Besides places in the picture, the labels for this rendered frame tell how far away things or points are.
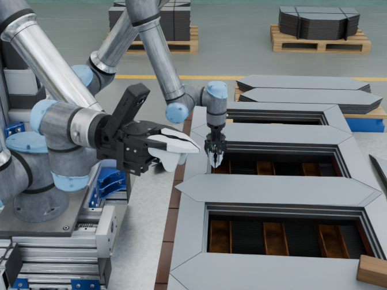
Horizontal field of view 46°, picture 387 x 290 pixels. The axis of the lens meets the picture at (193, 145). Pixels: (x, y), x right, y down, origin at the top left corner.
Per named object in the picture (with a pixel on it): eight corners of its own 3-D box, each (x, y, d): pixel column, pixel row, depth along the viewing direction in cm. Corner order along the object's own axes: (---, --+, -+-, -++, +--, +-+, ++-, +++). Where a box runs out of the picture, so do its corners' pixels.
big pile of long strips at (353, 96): (367, 86, 275) (368, 77, 272) (387, 115, 240) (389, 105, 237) (235, 83, 279) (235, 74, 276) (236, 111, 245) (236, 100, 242)
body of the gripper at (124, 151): (163, 163, 88) (112, 148, 93) (165, 121, 85) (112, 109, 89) (141, 178, 81) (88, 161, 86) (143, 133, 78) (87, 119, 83)
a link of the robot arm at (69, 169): (106, 172, 103) (102, 130, 98) (74, 198, 95) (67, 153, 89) (79, 164, 106) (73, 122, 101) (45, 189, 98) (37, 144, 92)
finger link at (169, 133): (205, 168, 83) (162, 156, 87) (208, 138, 81) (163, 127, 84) (197, 174, 80) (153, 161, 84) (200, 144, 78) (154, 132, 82)
